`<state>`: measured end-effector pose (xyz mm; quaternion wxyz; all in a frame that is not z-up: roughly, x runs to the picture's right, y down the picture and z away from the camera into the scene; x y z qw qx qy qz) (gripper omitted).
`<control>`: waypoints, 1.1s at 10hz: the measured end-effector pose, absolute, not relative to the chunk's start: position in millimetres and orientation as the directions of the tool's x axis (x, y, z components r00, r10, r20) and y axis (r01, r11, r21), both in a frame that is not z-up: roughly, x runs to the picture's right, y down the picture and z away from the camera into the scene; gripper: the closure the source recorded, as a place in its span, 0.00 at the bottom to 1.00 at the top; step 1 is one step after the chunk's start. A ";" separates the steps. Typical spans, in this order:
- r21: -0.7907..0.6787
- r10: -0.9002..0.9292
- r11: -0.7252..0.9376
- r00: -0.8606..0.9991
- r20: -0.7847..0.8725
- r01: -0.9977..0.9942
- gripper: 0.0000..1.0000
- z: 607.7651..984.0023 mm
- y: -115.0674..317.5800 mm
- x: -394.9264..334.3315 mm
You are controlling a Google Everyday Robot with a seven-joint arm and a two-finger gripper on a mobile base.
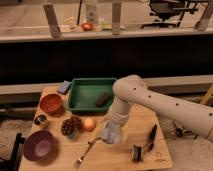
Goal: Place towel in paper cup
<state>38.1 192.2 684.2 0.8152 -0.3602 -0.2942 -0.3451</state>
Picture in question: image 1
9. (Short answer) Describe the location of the purple bowl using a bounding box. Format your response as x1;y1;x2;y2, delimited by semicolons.
23;130;55;161

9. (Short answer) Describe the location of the white cloth-covered gripper body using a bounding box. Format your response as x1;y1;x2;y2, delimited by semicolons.
99;115;123;144

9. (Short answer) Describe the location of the dark grape bunch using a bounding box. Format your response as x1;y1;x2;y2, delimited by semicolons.
61;115;82;136

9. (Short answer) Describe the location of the black office chair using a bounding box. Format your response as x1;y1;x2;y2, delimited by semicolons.
141;0;198;29

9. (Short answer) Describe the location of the green plastic tray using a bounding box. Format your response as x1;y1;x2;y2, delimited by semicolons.
67;78;116;115

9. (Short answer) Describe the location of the brown rectangular block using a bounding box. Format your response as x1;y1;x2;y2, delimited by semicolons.
95;93;111;107

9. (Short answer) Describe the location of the blue sponge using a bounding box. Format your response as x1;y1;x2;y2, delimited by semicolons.
57;81;71;95

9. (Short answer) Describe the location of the black binder clip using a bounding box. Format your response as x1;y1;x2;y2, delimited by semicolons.
132;145;142;162

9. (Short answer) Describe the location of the small dark can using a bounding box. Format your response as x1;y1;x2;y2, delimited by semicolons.
34;115;48;129

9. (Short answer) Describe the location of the red apple on shelf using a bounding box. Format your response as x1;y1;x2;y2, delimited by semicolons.
81;22;93;31

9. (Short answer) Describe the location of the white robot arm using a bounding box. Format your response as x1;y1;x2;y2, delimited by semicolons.
105;75;213;142

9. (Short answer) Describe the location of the peach fruit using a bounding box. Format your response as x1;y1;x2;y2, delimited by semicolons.
83;118;96;132

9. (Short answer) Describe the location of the orange bowl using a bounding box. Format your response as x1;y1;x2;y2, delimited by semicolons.
39;94;62;114

